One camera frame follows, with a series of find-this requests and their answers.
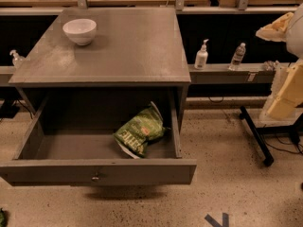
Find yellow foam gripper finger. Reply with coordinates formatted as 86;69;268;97
259;60;303;121
256;12;294;43

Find green jalapeno chip bag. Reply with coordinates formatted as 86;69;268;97
113;102;168;159

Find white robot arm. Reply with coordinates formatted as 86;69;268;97
256;6;303;121

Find grey cabinet counter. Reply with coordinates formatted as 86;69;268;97
9;8;190;126

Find round metal drawer knob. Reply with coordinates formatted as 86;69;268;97
91;173;100;183

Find grey open top drawer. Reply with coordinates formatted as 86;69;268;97
0;89;197;186

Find clear plastic water bottle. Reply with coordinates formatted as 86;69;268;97
228;43;246;71

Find black stand base bar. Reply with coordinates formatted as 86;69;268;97
240;106;274;166

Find white pump lotion bottle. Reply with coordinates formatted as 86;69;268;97
194;39;208;70

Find white ceramic bowl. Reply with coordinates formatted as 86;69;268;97
62;19;97;45

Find clear pump sanitizer bottle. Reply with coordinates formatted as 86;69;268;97
9;49;26;68

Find grey metal shelf rail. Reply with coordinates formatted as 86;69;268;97
188;63;276;84

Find black floor cables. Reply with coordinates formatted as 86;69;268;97
258;132;303;156

